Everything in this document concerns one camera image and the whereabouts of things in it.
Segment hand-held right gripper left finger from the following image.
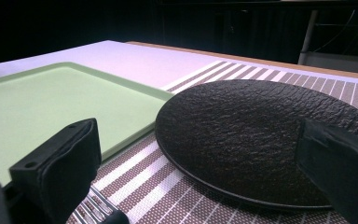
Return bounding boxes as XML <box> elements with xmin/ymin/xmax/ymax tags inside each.
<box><xmin>8</xmin><ymin>118</ymin><xmax>103</xmax><ymax>224</ymax></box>

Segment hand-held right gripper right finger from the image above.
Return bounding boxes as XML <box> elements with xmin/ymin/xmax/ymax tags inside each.
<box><xmin>294</xmin><ymin>118</ymin><xmax>358</xmax><ymax>224</ymax></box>

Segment silver metal fork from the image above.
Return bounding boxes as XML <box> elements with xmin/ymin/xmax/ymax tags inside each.
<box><xmin>72</xmin><ymin>185</ymin><xmax>131</xmax><ymax>224</ymax></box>

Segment black textured round plate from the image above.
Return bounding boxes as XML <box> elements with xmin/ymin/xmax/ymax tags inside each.
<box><xmin>154</xmin><ymin>78</ymin><xmax>358</xmax><ymax>210</ymax></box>

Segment green rectangular tray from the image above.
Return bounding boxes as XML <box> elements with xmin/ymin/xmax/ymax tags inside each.
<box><xmin>0</xmin><ymin>62</ymin><xmax>175</xmax><ymax>188</ymax></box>

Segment brown white striped placemat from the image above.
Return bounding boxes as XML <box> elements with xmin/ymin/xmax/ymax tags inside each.
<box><xmin>65</xmin><ymin>60</ymin><xmax>358</xmax><ymax>224</ymax></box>

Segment metal stand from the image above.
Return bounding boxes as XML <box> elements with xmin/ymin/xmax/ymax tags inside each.
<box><xmin>297</xmin><ymin>8</ymin><xmax>358</xmax><ymax>76</ymax></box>

